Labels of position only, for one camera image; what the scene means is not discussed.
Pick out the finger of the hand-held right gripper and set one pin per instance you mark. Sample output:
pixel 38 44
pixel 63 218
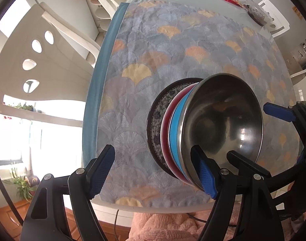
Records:
pixel 245 164
pixel 278 111

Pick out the person's pink fleece clothing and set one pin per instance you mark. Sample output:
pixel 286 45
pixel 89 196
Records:
pixel 163 226

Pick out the fan-patterned tablecloth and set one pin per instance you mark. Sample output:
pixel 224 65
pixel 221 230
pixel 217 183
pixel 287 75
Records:
pixel 153 55

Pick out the clear plastic food container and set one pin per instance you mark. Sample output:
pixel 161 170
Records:
pixel 258 15

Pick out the metal kitchen shelf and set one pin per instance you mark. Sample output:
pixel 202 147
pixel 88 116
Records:
pixel 304 52

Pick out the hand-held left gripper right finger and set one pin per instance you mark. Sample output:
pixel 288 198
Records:
pixel 205 173

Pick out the blue-sided steel bowl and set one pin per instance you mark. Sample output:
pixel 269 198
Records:
pixel 175 128

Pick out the stainless steel bowl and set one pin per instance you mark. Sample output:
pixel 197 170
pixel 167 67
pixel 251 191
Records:
pixel 218 120

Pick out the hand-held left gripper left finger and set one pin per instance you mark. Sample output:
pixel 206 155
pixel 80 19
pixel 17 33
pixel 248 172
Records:
pixel 101 173

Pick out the potted green plant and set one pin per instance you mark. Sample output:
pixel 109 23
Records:
pixel 23 183

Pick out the blue floral ceramic plate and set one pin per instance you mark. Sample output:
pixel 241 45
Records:
pixel 155 120

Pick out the pink dotted bowl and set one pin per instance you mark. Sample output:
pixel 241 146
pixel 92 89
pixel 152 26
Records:
pixel 165 130

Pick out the window planter with plants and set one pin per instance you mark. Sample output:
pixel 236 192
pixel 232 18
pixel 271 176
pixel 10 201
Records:
pixel 19 106

